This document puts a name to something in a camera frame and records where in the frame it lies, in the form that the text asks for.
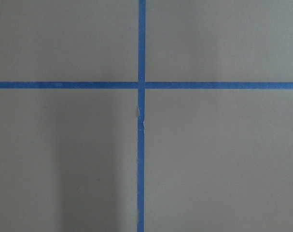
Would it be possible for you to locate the blue tape strip lengthwise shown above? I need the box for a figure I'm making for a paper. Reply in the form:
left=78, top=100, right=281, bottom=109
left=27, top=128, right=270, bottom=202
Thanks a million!
left=137, top=0, right=146, bottom=232

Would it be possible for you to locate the blue tape strip crosswise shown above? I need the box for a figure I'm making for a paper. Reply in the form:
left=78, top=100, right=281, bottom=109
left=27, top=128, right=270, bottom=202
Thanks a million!
left=0, top=82, right=293, bottom=89

